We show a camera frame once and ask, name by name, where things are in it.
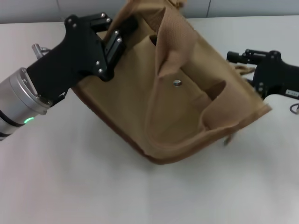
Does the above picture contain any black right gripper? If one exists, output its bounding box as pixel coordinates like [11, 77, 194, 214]
[226, 48, 299, 101]

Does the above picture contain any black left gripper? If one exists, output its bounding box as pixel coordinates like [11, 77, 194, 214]
[26, 12, 138, 105]

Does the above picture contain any khaki canvas food bag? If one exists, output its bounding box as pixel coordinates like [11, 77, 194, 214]
[73, 0, 273, 166]

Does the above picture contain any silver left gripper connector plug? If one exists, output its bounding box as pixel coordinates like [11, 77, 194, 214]
[31, 43, 51, 58]

